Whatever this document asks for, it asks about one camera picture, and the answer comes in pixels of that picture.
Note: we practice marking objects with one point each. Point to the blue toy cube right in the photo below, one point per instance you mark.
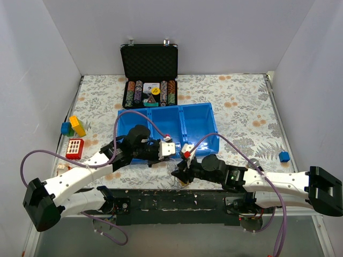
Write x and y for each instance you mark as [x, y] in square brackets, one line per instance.
[284, 157]

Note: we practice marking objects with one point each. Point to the blue toy brick left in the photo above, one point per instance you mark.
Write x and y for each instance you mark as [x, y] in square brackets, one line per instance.
[65, 128]

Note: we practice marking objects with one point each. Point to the blue three-compartment plastic bin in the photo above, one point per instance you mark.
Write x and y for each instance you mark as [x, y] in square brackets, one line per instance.
[184, 123]

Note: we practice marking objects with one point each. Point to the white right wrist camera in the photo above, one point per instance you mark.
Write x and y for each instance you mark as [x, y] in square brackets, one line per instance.
[187, 151]

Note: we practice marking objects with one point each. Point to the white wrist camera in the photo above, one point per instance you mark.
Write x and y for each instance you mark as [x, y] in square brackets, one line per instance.
[166, 149]
[187, 151]

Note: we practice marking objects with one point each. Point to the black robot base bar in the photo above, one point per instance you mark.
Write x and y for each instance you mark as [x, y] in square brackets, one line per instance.
[142, 207]

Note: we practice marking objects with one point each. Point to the black poker chip case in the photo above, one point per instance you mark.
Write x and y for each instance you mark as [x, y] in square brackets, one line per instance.
[151, 75]

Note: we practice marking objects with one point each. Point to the white red toy piece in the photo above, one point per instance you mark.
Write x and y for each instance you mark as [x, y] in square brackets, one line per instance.
[62, 169]

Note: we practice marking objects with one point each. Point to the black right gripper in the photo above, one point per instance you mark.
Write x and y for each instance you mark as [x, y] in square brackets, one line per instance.
[186, 172]

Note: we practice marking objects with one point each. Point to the floral table mat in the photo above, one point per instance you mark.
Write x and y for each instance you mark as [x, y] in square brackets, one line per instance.
[233, 115]

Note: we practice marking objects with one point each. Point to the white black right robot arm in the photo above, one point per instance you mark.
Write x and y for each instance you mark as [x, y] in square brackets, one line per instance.
[314, 189]

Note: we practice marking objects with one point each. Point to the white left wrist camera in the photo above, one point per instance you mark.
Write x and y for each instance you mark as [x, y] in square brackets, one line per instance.
[166, 149]

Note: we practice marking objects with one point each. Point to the yellow toy brick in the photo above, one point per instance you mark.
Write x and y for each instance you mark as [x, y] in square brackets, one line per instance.
[77, 126]

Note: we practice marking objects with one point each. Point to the green toy brick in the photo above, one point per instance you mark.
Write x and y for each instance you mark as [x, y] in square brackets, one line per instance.
[70, 133]

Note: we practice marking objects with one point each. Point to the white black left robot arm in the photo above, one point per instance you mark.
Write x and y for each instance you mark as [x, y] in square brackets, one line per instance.
[48, 201]

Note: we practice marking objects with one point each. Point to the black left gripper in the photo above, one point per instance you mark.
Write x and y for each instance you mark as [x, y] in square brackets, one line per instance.
[155, 154]

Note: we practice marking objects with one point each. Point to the red white window brick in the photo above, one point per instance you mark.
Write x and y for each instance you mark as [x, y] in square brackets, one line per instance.
[74, 149]

